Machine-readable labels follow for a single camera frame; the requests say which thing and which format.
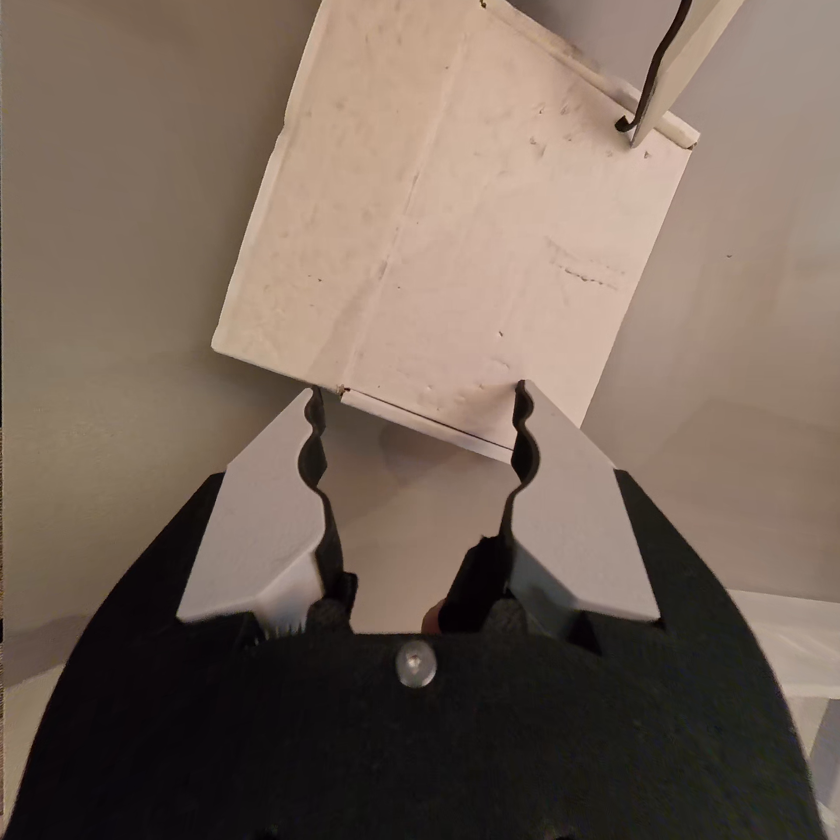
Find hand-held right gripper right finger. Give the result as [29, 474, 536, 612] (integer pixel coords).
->
[502, 379, 662, 639]

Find white cardboard box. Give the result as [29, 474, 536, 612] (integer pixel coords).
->
[211, 0, 701, 463]

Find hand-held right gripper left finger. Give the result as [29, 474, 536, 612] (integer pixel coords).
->
[176, 386, 345, 634]

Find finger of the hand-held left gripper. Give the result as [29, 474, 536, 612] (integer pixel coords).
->
[616, 0, 747, 148]

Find clear plastic bin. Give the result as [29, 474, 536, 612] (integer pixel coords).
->
[725, 588, 840, 700]

